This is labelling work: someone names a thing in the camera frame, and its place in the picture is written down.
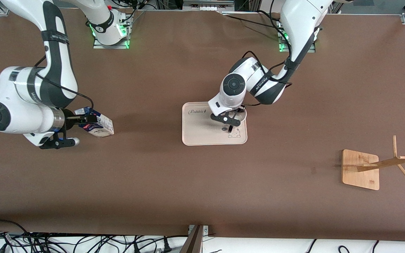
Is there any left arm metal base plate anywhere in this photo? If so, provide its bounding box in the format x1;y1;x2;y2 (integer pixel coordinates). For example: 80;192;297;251
277;19;317;53

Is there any dark metal bar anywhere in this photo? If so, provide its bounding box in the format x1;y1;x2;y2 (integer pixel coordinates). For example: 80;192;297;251
180;225;204;253

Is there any white tray with bear print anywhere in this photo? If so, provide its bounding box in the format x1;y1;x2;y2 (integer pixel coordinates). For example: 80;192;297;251
182;101;248;146

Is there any black cable on table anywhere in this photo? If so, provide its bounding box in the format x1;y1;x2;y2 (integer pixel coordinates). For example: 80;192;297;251
221;10;284;34

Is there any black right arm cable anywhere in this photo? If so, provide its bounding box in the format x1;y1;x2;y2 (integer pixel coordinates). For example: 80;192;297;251
34;54;95;113

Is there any milk carton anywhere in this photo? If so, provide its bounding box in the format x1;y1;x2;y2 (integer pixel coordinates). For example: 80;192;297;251
74;107;115;138

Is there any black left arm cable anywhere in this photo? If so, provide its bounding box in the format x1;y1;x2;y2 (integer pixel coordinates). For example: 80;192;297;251
239;51;293;106

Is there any wooden mug stand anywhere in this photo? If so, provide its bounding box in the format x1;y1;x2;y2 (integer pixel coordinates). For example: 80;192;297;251
341;135;405;191

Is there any small metal bracket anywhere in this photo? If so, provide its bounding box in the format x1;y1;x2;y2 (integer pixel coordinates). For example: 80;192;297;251
188;224;209;243

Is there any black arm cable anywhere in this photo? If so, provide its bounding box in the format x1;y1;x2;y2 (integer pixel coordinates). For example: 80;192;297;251
34;54;95;113
239;51;293;106

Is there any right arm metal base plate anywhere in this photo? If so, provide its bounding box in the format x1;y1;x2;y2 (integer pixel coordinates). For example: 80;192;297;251
93;19;131;50

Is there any white cup with black handle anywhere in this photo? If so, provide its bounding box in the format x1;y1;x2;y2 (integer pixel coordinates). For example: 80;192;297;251
228;109;248;133

